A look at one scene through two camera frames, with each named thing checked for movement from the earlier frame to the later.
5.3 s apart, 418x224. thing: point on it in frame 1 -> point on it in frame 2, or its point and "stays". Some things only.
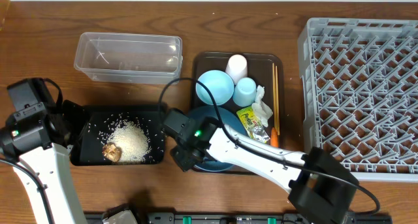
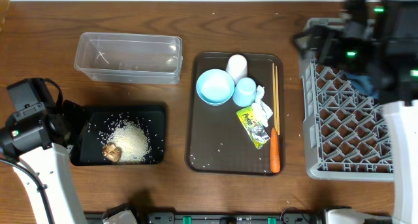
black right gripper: (187, 162) -> (315, 36)
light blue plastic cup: (244, 92) stays
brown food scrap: (112, 152) stays
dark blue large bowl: (230, 119) -> (364, 83)
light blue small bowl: (220, 85) stays
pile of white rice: (132, 140) stays
